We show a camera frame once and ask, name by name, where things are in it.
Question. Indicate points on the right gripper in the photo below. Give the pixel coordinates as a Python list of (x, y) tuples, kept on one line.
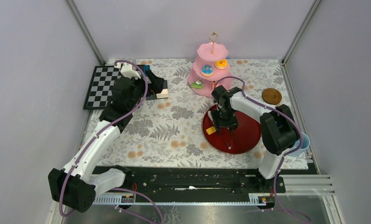
[(231, 124)]

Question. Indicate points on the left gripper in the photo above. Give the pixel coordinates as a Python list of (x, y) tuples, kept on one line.
[(156, 84)]

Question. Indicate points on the square yellow cracker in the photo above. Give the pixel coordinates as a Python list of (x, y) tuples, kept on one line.
[(210, 130)]

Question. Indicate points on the white handled metal tongs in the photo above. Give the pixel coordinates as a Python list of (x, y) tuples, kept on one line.
[(226, 135)]

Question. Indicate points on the green cake slice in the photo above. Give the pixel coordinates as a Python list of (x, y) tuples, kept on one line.
[(198, 84)]

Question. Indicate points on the blue iced donut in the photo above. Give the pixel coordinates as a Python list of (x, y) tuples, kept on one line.
[(207, 70)]

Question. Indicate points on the light brown wooden saucer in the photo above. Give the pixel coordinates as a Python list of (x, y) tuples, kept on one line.
[(271, 96)]

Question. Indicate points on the yellow iced donut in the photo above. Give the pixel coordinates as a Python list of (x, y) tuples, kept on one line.
[(221, 64)]

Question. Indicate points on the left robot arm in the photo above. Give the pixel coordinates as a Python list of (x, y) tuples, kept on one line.
[(74, 186)]

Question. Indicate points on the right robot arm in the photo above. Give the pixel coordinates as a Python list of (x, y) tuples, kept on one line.
[(280, 133)]

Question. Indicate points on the cream lego brick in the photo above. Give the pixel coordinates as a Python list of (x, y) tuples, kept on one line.
[(164, 94)]

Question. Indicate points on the blue lego brick on pillar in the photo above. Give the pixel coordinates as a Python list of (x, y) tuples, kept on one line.
[(146, 67)]

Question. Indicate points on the dark red round tray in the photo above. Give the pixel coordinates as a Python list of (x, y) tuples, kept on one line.
[(246, 136)]

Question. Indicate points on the pink three-tier cake stand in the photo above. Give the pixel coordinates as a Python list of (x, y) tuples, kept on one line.
[(209, 53)]

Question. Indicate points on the floral table cloth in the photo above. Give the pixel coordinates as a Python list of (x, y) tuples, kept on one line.
[(168, 132)]

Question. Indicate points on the black and white chessboard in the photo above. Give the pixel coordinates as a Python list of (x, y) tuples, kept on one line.
[(108, 86)]

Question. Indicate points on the light blue mug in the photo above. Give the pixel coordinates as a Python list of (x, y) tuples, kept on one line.
[(304, 146)]

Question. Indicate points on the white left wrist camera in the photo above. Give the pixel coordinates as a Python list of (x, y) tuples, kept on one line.
[(130, 70)]

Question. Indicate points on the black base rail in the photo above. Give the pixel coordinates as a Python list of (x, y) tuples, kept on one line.
[(218, 186)]

